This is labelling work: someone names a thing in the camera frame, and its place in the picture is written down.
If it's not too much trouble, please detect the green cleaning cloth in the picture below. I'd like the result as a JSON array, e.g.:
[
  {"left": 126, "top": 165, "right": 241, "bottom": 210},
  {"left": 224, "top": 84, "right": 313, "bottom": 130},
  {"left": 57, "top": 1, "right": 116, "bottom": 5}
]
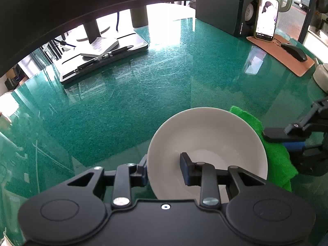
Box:
[{"left": 230, "top": 106, "right": 298, "bottom": 192}]

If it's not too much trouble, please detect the white ceramic bowl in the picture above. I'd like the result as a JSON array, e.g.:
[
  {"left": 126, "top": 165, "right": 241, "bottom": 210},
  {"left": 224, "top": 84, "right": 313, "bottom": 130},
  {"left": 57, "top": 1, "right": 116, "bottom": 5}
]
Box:
[{"left": 147, "top": 107, "right": 268, "bottom": 200}]

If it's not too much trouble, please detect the cream ceramic teapot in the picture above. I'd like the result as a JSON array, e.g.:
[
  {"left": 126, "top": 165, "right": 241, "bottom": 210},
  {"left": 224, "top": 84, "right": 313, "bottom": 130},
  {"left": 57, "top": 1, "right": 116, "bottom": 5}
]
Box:
[{"left": 313, "top": 63, "right": 328, "bottom": 93}]

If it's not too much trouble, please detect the black computer mouse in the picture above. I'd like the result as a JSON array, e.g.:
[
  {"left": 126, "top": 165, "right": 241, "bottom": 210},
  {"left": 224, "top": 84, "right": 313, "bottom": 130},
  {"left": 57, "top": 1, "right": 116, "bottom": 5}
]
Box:
[{"left": 281, "top": 43, "right": 308, "bottom": 62}]

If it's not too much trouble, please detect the brown leather mouse pad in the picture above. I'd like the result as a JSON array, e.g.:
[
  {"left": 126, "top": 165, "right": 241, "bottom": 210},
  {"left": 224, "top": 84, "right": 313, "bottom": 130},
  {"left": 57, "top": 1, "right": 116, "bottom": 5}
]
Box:
[{"left": 247, "top": 34, "right": 315, "bottom": 77}]

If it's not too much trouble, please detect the smartphone with lit screen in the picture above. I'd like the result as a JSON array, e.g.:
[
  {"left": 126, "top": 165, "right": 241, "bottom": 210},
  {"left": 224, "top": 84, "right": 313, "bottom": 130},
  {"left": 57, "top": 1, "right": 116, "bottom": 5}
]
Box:
[{"left": 254, "top": 0, "right": 279, "bottom": 41}]

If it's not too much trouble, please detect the black pen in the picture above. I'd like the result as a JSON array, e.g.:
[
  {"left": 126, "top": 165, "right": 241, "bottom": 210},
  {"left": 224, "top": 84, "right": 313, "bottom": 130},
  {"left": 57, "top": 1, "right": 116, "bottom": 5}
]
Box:
[{"left": 74, "top": 45, "right": 133, "bottom": 72}]

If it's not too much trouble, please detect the black laptop stand tray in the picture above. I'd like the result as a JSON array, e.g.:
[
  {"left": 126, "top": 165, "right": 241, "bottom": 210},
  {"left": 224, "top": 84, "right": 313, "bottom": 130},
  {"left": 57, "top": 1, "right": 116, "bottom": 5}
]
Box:
[{"left": 55, "top": 32, "right": 148, "bottom": 84}]

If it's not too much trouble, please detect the white notebook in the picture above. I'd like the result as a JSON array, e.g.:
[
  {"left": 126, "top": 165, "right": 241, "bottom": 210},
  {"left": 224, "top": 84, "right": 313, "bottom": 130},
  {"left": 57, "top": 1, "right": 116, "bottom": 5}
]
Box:
[{"left": 80, "top": 37, "right": 119, "bottom": 58}]

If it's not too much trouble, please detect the black speaker with blue knob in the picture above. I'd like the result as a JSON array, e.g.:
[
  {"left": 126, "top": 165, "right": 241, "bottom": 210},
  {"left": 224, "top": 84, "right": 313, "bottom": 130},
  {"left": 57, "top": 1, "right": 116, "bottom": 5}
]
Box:
[{"left": 196, "top": 0, "right": 259, "bottom": 37}]

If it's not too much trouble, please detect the black computer monitor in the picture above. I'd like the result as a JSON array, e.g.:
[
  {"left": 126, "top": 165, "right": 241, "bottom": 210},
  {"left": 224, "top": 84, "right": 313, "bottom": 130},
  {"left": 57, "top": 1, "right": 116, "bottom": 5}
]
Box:
[{"left": 1, "top": 0, "right": 183, "bottom": 75}]

